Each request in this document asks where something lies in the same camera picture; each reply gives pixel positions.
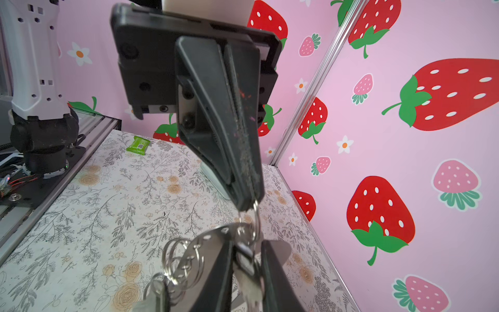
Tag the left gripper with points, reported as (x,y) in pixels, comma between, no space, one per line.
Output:
(216,75)

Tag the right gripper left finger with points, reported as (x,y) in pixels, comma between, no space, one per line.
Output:
(210,279)

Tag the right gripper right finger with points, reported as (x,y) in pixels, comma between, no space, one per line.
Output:
(279,294)

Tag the keyring with strap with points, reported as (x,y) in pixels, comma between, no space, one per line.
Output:
(163,292)

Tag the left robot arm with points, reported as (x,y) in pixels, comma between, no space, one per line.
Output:
(43,125)

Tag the grey-green oblong object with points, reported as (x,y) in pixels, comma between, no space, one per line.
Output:
(210,175)

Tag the aluminium front rail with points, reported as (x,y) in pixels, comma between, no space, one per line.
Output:
(16,222)

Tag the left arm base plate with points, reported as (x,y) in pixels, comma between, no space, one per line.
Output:
(33,191)

